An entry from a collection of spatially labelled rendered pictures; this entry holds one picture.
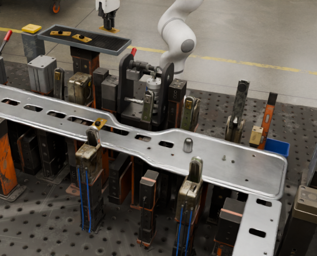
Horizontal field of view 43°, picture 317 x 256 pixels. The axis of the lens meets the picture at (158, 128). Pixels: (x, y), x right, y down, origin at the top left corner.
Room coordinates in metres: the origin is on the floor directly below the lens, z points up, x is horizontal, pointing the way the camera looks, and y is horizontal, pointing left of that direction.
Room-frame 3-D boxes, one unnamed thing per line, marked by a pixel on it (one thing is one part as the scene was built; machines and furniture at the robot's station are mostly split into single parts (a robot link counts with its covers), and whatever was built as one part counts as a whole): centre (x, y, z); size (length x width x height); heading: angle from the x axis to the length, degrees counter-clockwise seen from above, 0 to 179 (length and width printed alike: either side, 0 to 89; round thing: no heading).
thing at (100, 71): (1.41, 0.24, 0.90); 0.05 x 0.05 x 0.40; 71
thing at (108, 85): (1.37, 0.19, 0.89); 0.13 x 0.11 x 0.38; 161
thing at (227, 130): (1.18, -0.28, 0.88); 0.07 x 0.06 x 0.35; 161
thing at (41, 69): (1.43, 0.48, 0.90); 0.13 x 0.10 x 0.41; 161
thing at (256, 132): (1.12, -0.34, 0.88); 0.04 x 0.04 x 0.36; 71
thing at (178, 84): (1.30, -0.06, 0.91); 0.07 x 0.05 x 0.42; 161
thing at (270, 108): (1.14, -0.37, 0.95); 0.03 x 0.01 x 0.50; 71
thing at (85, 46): (1.56, 0.33, 1.16); 0.37 x 0.14 x 0.02; 71
